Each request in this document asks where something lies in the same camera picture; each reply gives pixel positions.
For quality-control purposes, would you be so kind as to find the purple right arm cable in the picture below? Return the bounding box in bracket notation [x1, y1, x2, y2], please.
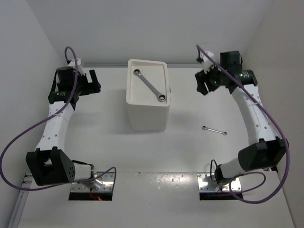
[195, 44, 291, 204]

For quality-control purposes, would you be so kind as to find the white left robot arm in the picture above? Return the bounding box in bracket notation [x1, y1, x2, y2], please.
[26, 58, 101, 186]

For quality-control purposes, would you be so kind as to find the white drawer cabinet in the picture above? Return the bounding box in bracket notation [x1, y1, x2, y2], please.
[126, 59, 171, 131]

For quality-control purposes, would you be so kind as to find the long silver ratchet wrench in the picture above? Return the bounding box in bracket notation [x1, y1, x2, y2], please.
[133, 69, 166, 102]

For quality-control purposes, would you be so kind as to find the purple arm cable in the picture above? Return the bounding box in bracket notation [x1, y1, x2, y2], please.
[195, 44, 291, 204]
[0, 46, 117, 191]

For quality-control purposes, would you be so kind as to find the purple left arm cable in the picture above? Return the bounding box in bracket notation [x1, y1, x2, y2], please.
[0, 46, 117, 191]

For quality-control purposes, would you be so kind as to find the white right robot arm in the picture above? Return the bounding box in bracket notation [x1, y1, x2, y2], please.
[195, 51, 286, 183]

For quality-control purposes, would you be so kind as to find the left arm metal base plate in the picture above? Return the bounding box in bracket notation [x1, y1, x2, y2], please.
[70, 172, 115, 193]

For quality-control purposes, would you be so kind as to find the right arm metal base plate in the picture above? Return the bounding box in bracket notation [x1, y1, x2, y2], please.
[197, 172, 242, 193]

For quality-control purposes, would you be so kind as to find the short silver ratchet wrench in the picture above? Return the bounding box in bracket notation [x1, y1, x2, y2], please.
[201, 126, 227, 135]

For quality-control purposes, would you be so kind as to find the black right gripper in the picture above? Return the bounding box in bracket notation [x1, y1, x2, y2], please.
[195, 62, 227, 95]

